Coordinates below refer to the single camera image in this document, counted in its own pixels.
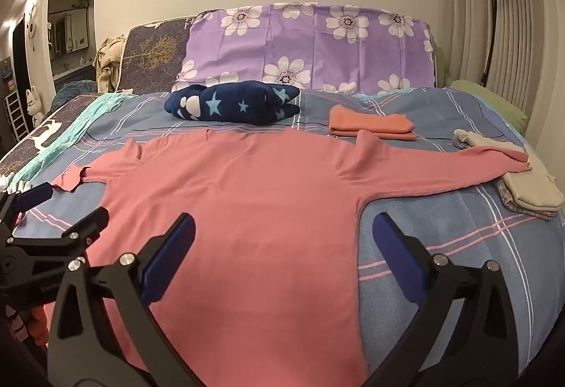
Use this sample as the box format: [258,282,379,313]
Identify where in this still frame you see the dark animal-print bed cover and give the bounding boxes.
[0,95,89,181]

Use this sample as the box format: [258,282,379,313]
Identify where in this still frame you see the teal cloth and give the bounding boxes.
[9,91,133,189]

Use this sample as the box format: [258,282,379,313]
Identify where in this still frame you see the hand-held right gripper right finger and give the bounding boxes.
[359,212,519,387]

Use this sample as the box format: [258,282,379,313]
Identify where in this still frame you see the folded orange cloth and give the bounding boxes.
[329,105,418,141]

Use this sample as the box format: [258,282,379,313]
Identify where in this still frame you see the white cat figurine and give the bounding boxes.
[24,88,45,127]

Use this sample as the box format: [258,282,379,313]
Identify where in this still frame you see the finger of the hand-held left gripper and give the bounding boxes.
[6,207,110,270]
[0,181,56,238]

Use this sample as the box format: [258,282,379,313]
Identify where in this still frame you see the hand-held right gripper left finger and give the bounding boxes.
[46,213,208,387]

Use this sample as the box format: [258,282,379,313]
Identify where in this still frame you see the white pleated curtain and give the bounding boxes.
[437,0,565,149]

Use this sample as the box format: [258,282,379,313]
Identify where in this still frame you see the white ladder rack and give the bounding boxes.
[4,93,29,141]

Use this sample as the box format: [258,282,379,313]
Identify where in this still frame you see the crumpled beige clothes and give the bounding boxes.
[94,35,129,92]

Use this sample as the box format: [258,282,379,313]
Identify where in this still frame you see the pink long-sleeve shirt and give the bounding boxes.
[53,129,530,385]

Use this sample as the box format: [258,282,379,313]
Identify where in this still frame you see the blue plaid bed sheet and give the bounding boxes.
[0,87,565,387]

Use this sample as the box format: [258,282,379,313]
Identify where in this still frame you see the green pillow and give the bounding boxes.
[448,79,528,132]

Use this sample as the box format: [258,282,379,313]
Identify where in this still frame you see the folded grey floral cloth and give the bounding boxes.
[496,181,559,221]

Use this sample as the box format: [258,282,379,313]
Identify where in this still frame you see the purple floral pillow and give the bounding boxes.
[172,3,438,94]

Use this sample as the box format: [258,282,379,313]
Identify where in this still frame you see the dark tree-print cushion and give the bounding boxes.
[117,16,197,94]

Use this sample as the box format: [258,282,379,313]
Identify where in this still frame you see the navy star-print blanket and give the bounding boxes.
[164,80,302,125]

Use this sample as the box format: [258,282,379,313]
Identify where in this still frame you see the folded beige garment stack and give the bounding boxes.
[454,129,563,213]

